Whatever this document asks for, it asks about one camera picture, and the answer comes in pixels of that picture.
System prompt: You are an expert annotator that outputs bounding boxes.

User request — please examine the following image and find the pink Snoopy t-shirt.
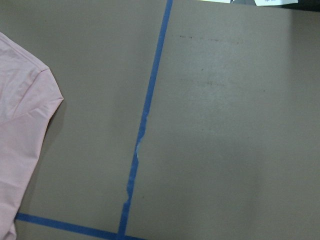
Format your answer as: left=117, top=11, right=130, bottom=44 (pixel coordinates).
left=0, top=34, right=64, bottom=240

